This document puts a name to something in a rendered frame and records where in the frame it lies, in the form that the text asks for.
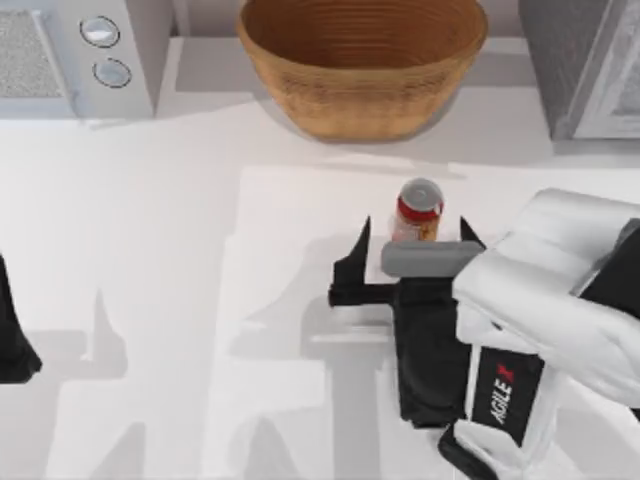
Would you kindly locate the large silver microwave knob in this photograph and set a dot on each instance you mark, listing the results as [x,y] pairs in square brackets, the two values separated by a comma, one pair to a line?
[99,30]

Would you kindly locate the pale microwave oven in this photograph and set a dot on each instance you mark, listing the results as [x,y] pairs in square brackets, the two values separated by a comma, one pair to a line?
[145,55]

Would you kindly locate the small silver microwave knob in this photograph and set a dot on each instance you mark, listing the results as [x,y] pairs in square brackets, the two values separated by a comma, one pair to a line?
[112,72]

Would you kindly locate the red and white can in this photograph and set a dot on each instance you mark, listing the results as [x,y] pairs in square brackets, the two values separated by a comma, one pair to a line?
[417,220]

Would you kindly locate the grey cabinet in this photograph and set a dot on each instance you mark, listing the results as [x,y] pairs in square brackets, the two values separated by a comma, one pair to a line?
[555,70]

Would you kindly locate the brown woven basket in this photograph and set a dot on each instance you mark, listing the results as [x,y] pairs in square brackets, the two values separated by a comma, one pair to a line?
[360,95]

